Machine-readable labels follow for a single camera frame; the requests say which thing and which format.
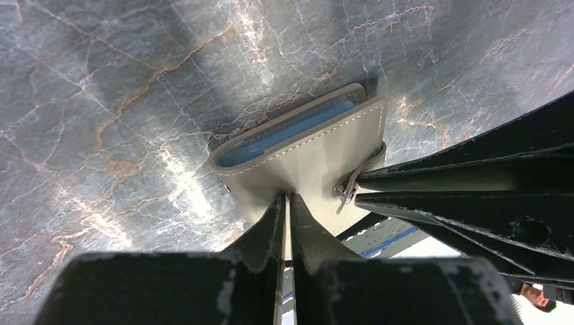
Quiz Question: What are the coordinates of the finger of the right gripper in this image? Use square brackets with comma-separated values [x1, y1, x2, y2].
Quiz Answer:
[355, 190, 573, 288]
[358, 93, 573, 192]

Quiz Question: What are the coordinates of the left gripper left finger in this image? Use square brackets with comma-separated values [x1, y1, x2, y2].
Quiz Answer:
[224, 194, 286, 324]

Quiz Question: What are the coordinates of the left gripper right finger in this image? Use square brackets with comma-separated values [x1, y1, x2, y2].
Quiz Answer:
[289, 194, 363, 324]

